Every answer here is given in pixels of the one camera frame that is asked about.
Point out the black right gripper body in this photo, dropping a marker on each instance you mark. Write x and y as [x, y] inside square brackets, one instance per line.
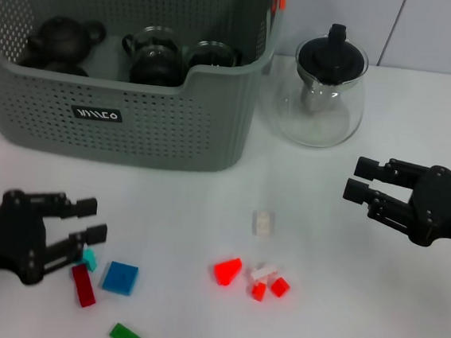
[431, 206]

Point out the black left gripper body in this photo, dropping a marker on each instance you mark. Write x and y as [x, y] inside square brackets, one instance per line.
[20, 241]

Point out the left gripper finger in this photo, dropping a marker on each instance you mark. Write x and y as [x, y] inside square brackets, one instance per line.
[62, 205]
[70, 248]

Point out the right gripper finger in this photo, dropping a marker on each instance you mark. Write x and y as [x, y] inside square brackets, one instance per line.
[381, 206]
[389, 170]

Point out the teal brick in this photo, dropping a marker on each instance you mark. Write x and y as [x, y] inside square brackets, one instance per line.
[91, 259]

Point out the dark red long brick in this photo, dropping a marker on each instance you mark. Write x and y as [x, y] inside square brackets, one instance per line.
[84, 287]

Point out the grey-green perforated storage bin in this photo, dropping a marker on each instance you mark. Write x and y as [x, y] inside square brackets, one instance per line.
[153, 130]

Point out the blue square brick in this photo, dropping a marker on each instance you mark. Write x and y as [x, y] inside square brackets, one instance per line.
[121, 278]

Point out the clear glass teapot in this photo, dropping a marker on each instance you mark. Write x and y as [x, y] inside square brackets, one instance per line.
[322, 122]

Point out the steel teapot infuser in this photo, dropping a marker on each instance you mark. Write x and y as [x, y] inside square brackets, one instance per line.
[316, 96]

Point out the green flat brick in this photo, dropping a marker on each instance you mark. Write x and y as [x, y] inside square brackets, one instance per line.
[126, 336]

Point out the white two-stud brick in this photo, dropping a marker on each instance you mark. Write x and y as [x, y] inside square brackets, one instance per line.
[263, 223]

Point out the black glass teapot lid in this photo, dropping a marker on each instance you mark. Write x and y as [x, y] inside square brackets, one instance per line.
[332, 57]

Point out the small red brick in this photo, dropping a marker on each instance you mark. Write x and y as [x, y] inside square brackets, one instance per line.
[258, 292]
[280, 287]

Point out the translucent white brick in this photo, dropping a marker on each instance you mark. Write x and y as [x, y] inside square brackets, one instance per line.
[263, 272]

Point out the large red sloped brick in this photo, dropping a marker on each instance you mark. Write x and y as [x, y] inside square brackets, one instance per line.
[226, 272]

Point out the dark clay teapot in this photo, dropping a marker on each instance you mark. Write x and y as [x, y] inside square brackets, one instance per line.
[64, 39]

